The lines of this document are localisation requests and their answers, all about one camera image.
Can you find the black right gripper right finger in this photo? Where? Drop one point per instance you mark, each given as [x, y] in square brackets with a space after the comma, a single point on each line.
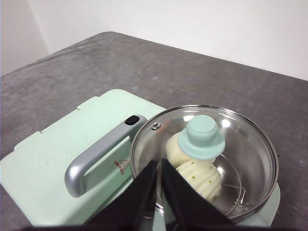
[183, 199]

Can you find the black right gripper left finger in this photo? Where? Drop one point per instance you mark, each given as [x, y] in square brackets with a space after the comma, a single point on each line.
[134, 197]

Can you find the pleated bun with green dots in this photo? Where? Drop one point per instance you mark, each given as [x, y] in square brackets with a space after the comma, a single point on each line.
[204, 178]

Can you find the smooth white steamed bun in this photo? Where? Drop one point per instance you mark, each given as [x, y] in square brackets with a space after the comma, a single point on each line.
[174, 151]

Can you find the glass pot lid green knob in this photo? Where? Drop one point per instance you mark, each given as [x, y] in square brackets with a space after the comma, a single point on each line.
[202, 134]

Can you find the red white warning sticker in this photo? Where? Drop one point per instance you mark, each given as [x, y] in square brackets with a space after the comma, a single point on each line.
[121, 167]

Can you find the green sandwich press lid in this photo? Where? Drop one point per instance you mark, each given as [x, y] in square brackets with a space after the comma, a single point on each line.
[48, 163]

